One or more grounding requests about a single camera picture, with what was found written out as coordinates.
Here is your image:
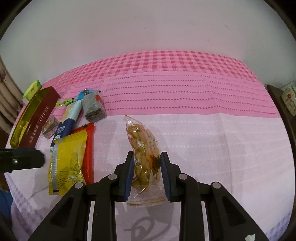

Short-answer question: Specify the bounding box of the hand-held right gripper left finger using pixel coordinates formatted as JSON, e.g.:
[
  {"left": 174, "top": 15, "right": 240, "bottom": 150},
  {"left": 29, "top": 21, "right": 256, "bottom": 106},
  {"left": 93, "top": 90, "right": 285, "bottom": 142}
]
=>
[{"left": 28, "top": 151, "right": 135, "bottom": 241}]

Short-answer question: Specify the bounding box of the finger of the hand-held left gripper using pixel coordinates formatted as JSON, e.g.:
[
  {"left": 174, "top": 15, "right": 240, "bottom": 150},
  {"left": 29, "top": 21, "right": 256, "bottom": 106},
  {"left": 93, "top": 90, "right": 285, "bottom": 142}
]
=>
[{"left": 0, "top": 148, "right": 45, "bottom": 173}]

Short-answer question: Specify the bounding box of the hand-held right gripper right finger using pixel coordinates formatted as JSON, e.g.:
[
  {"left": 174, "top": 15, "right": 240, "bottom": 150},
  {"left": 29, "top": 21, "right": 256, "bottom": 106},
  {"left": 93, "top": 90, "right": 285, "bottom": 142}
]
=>
[{"left": 160, "top": 152, "right": 270, "bottom": 241}]

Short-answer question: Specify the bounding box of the clear peanut snack bag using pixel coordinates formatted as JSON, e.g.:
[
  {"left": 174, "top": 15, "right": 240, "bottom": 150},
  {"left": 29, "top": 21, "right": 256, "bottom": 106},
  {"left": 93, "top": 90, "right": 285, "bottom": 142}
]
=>
[{"left": 125, "top": 115, "right": 167, "bottom": 207}]

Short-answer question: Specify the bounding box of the small clear cake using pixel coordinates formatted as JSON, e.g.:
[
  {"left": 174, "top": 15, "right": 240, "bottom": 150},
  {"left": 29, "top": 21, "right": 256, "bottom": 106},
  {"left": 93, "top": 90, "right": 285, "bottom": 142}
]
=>
[{"left": 42, "top": 115, "right": 58, "bottom": 139}]

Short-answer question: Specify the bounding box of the yellow snack packet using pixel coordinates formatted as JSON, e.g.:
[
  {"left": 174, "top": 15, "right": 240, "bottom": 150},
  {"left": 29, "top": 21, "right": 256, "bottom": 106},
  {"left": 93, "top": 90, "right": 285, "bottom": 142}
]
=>
[{"left": 48, "top": 134, "right": 87, "bottom": 196}]

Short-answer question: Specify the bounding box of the red snack packet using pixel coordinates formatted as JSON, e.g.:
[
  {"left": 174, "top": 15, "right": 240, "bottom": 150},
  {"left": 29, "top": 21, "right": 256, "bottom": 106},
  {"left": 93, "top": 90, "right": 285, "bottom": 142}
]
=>
[{"left": 70, "top": 123, "right": 95, "bottom": 185}]

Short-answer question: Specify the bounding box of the dark red tin box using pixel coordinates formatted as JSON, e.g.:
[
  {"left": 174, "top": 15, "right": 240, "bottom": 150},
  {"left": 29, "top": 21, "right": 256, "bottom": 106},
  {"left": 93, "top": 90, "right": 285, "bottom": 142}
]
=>
[{"left": 10, "top": 87, "right": 61, "bottom": 149}]

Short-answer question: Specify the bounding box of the blue and white snack packet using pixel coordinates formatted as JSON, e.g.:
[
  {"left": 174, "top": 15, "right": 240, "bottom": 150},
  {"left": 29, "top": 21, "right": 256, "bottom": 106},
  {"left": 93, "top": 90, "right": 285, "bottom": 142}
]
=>
[{"left": 50, "top": 100, "right": 84, "bottom": 148}]

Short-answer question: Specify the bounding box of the green stick snack packet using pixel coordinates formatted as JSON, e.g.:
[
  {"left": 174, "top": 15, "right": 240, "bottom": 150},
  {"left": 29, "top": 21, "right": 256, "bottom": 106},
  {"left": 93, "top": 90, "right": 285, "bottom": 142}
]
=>
[{"left": 55, "top": 98, "right": 76, "bottom": 107}]

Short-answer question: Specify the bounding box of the grey snack bar packet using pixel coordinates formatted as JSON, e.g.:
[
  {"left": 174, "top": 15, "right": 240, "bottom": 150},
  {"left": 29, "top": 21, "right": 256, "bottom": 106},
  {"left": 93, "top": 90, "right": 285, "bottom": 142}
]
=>
[{"left": 83, "top": 91, "right": 107, "bottom": 123}]

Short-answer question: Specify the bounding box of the blue candy wrapper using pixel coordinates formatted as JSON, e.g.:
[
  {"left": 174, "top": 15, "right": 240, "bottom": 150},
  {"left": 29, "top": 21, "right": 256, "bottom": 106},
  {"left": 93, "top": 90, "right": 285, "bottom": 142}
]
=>
[{"left": 77, "top": 89, "right": 100, "bottom": 101}]

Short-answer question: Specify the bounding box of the person's blue clothing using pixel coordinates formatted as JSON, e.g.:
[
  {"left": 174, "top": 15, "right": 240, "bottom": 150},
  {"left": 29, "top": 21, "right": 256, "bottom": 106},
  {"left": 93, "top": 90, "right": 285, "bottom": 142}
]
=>
[{"left": 0, "top": 189, "right": 12, "bottom": 221}]

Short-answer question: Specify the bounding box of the green cardboard box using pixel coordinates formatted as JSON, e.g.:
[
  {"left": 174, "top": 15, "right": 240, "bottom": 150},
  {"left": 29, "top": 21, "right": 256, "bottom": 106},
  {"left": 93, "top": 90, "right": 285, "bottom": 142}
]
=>
[{"left": 22, "top": 80, "right": 42, "bottom": 101}]

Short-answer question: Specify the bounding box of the pink checked tablecloth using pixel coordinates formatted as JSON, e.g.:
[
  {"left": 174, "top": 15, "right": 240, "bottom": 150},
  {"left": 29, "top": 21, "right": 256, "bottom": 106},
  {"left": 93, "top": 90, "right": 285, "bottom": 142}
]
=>
[{"left": 3, "top": 50, "right": 293, "bottom": 241}]

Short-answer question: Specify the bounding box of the floral printed box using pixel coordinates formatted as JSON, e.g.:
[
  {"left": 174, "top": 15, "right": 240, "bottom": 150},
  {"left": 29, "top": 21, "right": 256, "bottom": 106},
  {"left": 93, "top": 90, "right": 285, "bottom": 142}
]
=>
[{"left": 281, "top": 86, "right": 296, "bottom": 116}]

